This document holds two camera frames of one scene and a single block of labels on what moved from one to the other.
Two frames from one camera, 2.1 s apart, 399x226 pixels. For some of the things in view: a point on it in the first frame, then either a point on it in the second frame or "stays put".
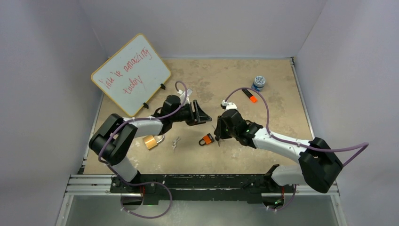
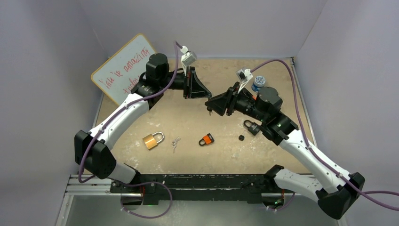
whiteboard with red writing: (133, 76) stays put
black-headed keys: (217, 137) → (210, 110)
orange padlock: (208, 139) stays put
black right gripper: (220, 133) → (219, 104)
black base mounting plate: (202, 189) stays put
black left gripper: (200, 117) → (195, 89)
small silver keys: (174, 143) stays put
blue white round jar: (258, 83) stays put
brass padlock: (150, 141) stays put
